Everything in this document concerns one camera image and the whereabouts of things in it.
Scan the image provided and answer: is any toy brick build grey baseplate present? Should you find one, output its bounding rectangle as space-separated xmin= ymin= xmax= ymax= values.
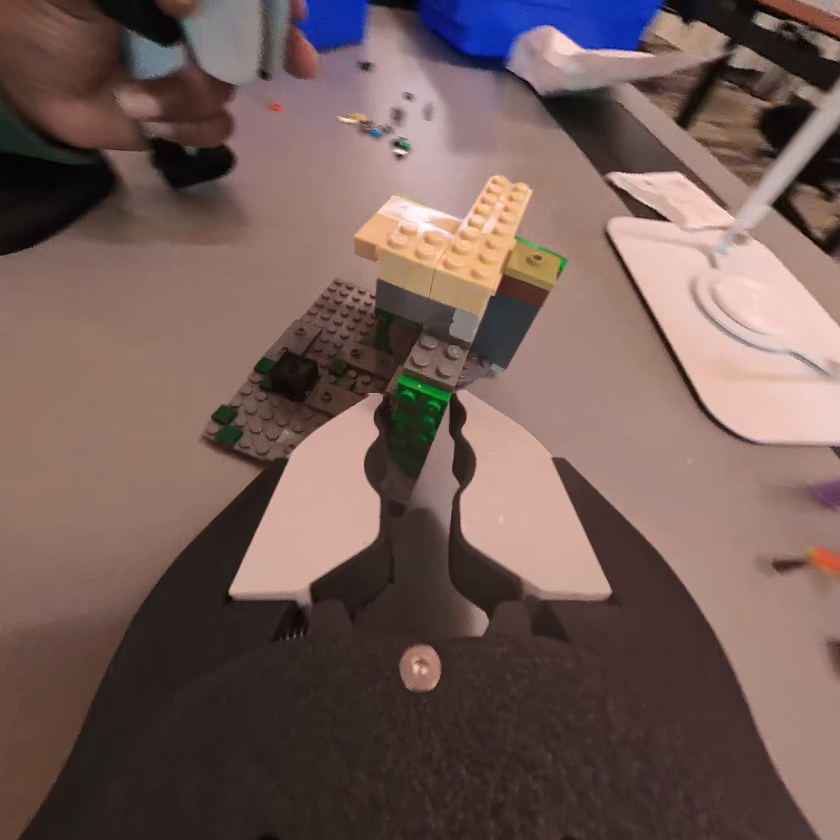
xmin=204 ymin=174 xmax=569 ymax=502

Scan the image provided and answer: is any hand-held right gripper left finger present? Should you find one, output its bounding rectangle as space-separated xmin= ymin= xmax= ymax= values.
xmin=228 ymin=393 xmax=394 ymax=605

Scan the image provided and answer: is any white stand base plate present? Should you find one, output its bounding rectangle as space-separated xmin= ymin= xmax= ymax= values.
xmin=607 ymin=65 xmax=840 ymax=449

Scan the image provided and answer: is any person's left hand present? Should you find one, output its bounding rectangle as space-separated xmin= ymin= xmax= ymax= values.
xmin=0 ymin=0 xmax=323 ymax=155

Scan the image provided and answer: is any black swivel chair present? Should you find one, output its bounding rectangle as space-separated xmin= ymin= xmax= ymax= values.
xmin=752 ymin=101 xmax=840 ymax=222

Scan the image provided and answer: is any white printed paper sheet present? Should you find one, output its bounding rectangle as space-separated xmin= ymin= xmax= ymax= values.
xmin=607 ymin=173 xmax=735 ymax=231

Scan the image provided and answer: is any blue plastic bin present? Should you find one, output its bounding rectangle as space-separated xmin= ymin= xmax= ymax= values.
xmin=299 ymin=0 xmax=369 ymax=55
xmin=418 ymin=0 xmax=665 ymax=62

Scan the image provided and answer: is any orange toy torch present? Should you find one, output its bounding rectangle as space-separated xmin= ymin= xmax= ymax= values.
xmin=770 ymin=545 xmax=840 ymax=580

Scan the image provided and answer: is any crumpled white bag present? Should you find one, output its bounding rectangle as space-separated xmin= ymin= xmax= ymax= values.
xmin=507 ymin=25 xmax=730 ymax=98

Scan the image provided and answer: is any scatter of small toy bricks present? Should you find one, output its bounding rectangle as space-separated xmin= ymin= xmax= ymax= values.
xmin=336 ymin=60 xmax=438 ymax=159

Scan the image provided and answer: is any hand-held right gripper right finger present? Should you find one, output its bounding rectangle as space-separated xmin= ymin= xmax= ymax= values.
xmin=450 ymin=390 xmax=617 ymax=605

